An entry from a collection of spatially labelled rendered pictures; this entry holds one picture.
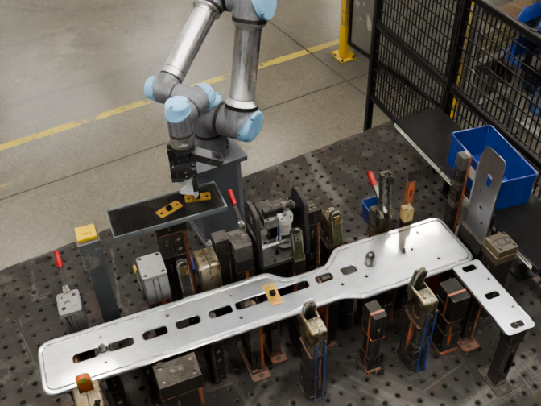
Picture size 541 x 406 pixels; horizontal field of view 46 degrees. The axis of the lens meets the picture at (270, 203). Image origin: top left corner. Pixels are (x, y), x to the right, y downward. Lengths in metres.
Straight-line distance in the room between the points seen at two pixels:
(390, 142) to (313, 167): 0.41
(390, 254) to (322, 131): 2.32
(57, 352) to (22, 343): 0.47
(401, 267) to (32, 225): 2.46
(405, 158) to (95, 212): 1.88
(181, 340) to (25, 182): 2.56
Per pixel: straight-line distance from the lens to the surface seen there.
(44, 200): 4.10
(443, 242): 2.20
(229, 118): 2.18
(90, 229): 2.06
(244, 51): 2.12
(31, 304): 2.55
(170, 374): 1.82
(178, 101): 1.87
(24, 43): 5.93
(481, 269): 2.14
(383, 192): 2.12
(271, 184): 2.84
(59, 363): 1.96
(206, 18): 2.10
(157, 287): 1.98
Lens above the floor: 2.53
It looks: 42 degrees down
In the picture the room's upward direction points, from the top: 2 degrees counter-clockwise
